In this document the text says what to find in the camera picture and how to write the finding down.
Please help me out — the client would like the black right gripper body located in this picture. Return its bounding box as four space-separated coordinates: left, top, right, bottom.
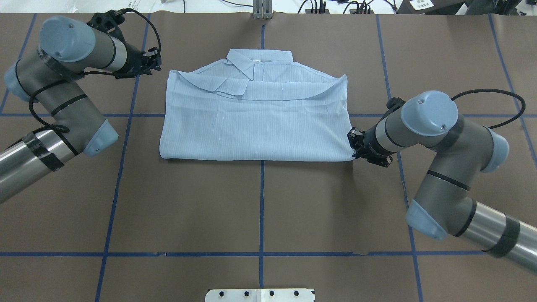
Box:
352 97 405 168

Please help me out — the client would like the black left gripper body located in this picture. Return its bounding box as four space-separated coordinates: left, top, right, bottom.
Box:
87 11 156 78

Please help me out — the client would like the light blue striped shirt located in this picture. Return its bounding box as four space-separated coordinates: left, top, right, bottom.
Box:
159 49 353 162

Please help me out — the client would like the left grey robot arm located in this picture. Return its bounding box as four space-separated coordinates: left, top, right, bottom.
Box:
0 8 162 202

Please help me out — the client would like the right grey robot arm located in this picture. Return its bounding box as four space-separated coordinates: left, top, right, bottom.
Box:
347 91 537 273

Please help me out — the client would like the clear plastic bag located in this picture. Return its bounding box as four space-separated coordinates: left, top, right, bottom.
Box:
62 0 171 13

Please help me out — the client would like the dark box with label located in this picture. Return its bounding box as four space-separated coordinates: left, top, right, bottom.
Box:
397 0 521 16

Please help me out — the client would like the grey aluminium frame post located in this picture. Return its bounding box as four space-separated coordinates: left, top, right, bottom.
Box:
253 0 274 20

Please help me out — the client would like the black cable bundle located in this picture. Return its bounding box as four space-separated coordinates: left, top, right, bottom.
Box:
297 0 398 15

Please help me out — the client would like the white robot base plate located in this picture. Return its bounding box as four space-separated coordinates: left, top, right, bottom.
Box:
205 288 316 302

